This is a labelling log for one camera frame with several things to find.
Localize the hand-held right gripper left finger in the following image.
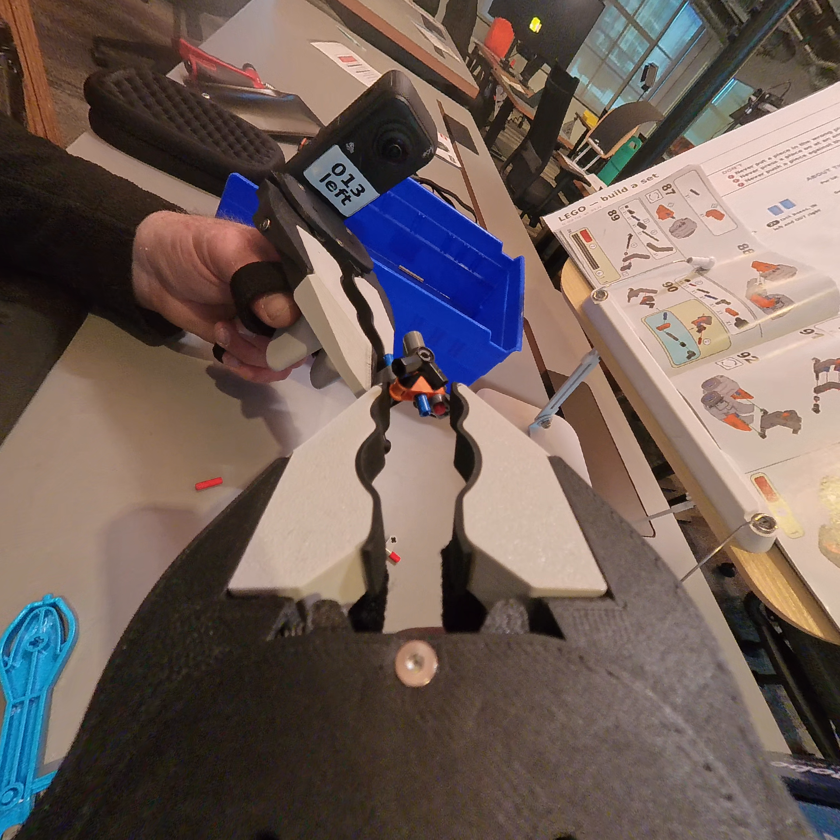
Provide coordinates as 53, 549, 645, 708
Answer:
226, 384, 393, 621

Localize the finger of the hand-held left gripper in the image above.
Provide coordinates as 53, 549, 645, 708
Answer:
360, 279, 398, 355
292, 226, 389, 399

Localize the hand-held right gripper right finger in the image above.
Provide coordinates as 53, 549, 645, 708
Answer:
441, 382, 608, 621

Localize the person's left forearm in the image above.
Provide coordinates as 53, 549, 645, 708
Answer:
0, 115, 198, 349

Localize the person's left hand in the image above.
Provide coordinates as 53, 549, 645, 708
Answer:
131, 211, 298, 385

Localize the blue storage bin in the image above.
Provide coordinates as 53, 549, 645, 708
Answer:
215, 172, 526, 383

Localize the paper sheet with red label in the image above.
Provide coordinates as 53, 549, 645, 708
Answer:
310, 41, 380, 86

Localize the wooden top table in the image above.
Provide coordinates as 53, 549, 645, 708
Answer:
335, 0, 480, 99

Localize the red framed black tool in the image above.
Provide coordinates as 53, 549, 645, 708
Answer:
177, 38, 322, 139

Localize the white book stand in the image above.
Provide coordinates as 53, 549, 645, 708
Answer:
472, 259, 840, 647

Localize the black textured case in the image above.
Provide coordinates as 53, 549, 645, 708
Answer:
84, 66, 286, 198

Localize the instruction booklet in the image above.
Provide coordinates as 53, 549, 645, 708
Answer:
543, 85, 840, 572

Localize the black cable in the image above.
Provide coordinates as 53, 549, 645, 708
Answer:
413, 174, 488, 225

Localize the black wall monitor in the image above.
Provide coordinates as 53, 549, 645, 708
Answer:
508, 0, 605, 47

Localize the wooden post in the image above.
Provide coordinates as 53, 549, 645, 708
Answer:
0, 0, 63, 145

